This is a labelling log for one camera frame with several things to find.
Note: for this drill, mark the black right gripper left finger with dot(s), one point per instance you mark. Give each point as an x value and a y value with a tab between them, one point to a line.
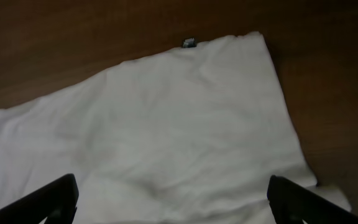
53	203

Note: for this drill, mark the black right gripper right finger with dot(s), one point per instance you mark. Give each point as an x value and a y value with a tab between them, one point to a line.
292	204

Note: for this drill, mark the white t-shirt black print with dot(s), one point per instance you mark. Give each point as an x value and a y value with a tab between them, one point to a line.
184	136

